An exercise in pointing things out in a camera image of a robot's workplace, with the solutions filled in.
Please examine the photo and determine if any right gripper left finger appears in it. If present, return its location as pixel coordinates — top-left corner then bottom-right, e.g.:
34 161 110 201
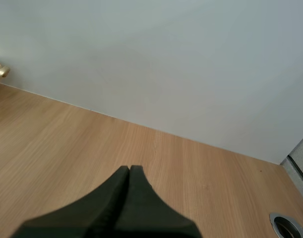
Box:
9 165 130 238

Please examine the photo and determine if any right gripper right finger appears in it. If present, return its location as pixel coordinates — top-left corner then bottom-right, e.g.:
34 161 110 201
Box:
101 165 203 238

